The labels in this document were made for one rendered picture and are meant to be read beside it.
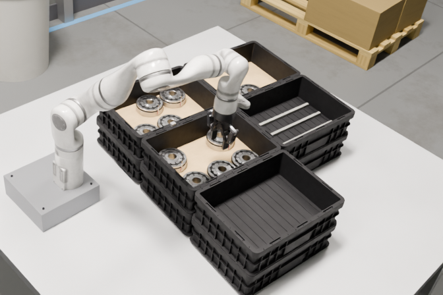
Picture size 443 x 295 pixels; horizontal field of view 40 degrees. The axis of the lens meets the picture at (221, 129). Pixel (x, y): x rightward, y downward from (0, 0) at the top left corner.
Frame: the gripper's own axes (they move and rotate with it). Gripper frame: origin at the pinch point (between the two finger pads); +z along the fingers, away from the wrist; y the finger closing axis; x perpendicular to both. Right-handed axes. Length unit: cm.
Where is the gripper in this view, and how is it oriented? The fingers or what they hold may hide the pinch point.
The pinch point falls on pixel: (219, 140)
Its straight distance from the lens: 205.3
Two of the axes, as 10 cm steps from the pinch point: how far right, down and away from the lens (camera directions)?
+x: 7.6, -3.3, 5.6
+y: 6.3, 5.5, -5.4
